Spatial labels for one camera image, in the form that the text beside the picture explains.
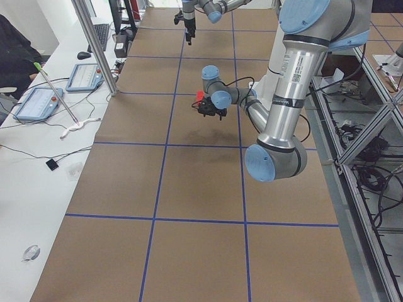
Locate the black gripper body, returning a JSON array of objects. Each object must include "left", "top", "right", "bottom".
[
  {"left": 184, "top": 18, "right": 196, "bottom": 33},
  {"left": 198, "top": 98, "right": 220, "bottom": 116}
]

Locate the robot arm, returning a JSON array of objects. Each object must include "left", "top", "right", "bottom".
[
  {"left": 201, "top": 1, "right": 373, "bottom": 182},
  {"left": 174, "top": 0, "right": 250, "bottom": 45}
]

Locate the red block center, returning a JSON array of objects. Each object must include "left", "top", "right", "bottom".
[{"left": 196, "top": 91, "right": 204, "bottom": 101}]

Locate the black power adapter box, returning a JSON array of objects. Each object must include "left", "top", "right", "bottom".
[{"left": 114, "top": 34, "right": 128, "bottom": 58}]

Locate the black keyboard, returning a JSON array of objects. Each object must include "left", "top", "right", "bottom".
[{"left": 93, "top": 23, "right": 110, "bottom": 51}]

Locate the black computer mouse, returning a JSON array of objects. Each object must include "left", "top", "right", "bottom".
[{"left": 77, "top": 52, "right": 91, "bottom": 60}]

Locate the far blue teach pendant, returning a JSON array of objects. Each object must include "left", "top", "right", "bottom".
[{"left": 65, "top": 64, "right": 103, "bottom": 92}]

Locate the blue teach pendant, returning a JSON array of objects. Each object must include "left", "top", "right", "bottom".
[
  {"left": 13, "top": 87, "right": 59, "bottom": 122},
  {"left": 65, "top": 64, "right": 103, "bottom": 92}
]

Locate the white small box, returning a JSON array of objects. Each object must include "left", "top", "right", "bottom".
[{"left": 321, "top": 68, "right": 344, "bottom": 87}]

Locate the near blue teach pendant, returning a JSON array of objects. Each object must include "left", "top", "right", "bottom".
[{"left": 13, "top": 87, "right": 59, "bottom": 122}]

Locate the metal rod green tip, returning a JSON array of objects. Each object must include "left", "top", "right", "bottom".
[{"left": 33, "top": 62, "right": 79, "bottom": 125}]

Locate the small black square device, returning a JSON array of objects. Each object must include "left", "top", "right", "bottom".
[{"left": 45, "top": 159, "right": 59, "bottom": 171}]

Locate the seated person in black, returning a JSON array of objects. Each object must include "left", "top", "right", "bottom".
[{"left": 1, "top": 15, "right": 45, "bottom": 100}]

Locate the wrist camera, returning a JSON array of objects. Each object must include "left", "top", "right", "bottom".
[{"left": 174, "top": 11, "right": 184, "bottom": 25}]

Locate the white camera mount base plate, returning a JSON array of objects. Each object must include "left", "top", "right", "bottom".
[{"left": 248, "top": 82, "right": 263, "bottom": 98}]

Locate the aluminium frame post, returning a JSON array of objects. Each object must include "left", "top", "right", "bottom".
[{"left": 71, "top": 0, "right": 117, "bottom": 96}]

